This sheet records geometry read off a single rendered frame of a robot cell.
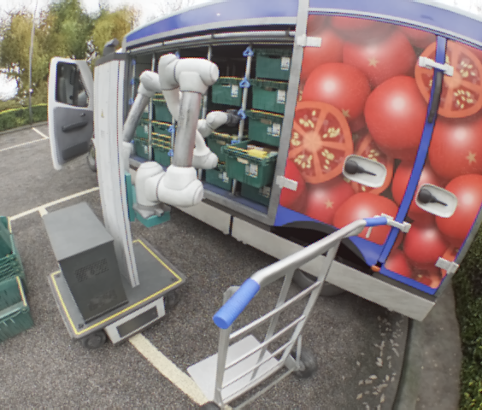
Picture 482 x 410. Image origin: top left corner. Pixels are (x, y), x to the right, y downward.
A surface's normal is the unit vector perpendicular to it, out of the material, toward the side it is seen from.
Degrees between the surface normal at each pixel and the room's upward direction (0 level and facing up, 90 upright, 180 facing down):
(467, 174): 90
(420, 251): 90
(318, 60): 90
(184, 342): 0
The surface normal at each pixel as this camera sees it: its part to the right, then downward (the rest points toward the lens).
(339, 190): -0.58, 0.30
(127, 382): 0.11, -0.89
